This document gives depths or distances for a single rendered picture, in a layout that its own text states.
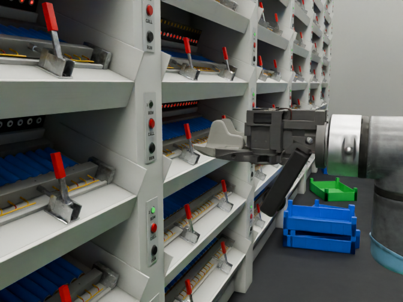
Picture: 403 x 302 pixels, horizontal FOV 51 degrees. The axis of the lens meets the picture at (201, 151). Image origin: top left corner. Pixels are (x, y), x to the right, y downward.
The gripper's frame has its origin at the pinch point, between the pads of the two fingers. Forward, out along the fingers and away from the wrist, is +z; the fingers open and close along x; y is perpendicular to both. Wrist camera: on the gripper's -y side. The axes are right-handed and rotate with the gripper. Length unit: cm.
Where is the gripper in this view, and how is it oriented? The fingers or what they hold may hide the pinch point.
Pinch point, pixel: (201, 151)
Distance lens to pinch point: 69.7
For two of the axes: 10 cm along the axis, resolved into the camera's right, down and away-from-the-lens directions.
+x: -3.7, 1.5, -9.2
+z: -9.3, -0.6, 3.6
